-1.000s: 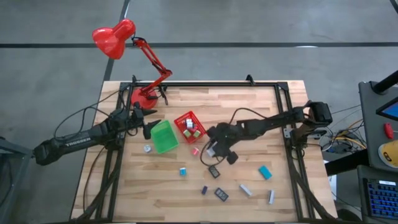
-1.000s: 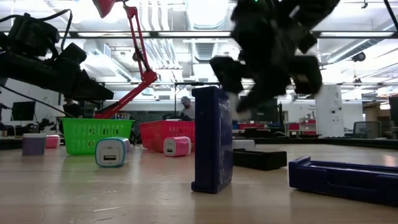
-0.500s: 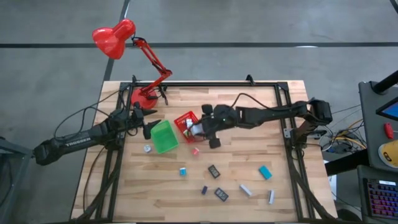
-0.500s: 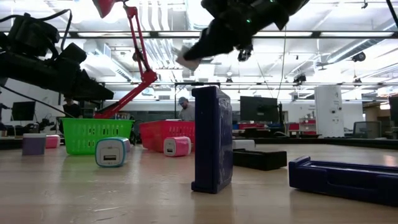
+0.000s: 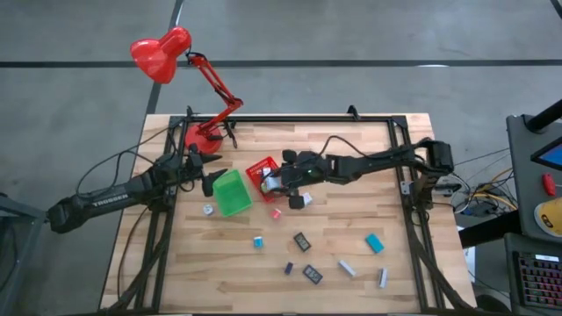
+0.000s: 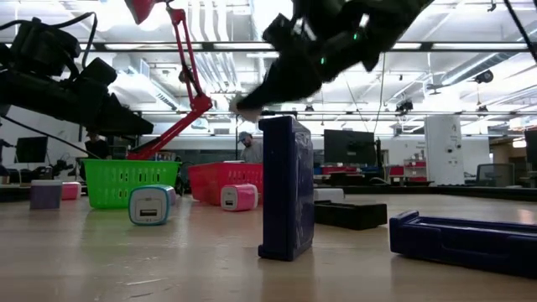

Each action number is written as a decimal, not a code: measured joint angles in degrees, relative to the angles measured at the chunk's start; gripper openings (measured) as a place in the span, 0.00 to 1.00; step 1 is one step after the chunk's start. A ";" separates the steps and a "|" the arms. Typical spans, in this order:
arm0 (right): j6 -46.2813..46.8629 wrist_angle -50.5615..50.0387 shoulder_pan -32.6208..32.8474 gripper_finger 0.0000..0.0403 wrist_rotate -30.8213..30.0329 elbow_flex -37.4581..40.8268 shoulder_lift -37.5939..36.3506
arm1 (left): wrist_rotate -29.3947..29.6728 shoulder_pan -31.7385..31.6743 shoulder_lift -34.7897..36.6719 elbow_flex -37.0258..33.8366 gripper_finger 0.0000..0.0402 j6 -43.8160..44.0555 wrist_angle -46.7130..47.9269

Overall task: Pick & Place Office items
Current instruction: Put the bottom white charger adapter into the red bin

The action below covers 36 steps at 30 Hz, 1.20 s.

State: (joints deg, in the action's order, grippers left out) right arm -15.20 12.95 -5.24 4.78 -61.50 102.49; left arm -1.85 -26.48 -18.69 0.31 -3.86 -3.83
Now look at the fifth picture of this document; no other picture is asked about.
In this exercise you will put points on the black rectangular case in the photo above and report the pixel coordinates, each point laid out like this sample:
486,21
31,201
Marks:
302,242

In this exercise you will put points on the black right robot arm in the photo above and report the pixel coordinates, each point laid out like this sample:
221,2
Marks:
377,162

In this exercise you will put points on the small navy box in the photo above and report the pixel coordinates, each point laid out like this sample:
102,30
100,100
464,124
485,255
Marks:
288,268

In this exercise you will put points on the black table clamp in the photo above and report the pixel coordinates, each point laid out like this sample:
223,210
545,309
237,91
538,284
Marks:
353,112
189,110

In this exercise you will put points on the red stop button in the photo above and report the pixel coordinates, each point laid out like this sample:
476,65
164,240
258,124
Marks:
549,184

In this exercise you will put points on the red desk lamp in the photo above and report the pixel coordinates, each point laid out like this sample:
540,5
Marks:
160,57

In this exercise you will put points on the black aluminium table frame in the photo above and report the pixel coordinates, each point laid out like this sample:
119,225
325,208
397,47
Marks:
285,118

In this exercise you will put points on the purple USB charger cube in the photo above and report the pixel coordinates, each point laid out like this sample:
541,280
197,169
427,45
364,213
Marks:
208,210

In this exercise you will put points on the black cart beam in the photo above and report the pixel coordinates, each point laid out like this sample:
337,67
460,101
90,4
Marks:
487,230

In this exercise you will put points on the red plastic basket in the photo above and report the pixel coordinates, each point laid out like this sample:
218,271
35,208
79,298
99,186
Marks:
257,171

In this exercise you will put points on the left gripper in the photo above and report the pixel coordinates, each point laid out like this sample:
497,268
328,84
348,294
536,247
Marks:
195,164

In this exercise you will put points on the black backlit keyboard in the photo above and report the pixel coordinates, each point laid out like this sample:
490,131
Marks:
540,281

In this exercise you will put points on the pink white USB charger cube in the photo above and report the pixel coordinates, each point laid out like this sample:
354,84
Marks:
275,214

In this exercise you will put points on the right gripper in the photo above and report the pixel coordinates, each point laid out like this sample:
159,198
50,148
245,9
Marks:
303,171

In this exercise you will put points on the grey metal stand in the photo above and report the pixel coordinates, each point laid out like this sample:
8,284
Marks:
17,210

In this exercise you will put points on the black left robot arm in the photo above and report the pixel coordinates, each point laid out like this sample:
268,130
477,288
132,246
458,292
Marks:
105,199

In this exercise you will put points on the green plastic basket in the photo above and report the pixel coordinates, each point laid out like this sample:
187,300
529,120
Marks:
232,195

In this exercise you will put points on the teal white USB charger cube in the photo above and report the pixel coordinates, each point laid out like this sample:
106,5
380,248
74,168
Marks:
258,242

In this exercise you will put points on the teal box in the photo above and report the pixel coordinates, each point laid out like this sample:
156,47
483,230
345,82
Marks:
374,243

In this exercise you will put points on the grey equipment cart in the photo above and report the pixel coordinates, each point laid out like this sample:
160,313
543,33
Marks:
520,175

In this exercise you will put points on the white grey staple box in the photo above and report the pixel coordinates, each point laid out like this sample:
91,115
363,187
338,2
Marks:
347,268

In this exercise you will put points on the black cart pole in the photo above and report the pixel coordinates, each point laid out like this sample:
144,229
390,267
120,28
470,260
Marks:
544,116

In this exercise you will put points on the yellow round object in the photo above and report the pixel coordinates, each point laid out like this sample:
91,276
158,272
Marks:
551,215

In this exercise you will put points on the dark blue rectangular case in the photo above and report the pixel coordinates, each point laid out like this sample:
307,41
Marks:
312,274

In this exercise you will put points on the blue screen display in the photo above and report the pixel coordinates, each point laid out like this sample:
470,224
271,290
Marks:
551,155

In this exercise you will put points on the white USB charger block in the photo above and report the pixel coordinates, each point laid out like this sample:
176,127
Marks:
308,198
271,184

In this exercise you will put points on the grey metal bracket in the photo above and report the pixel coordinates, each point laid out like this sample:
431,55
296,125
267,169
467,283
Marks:
406,188

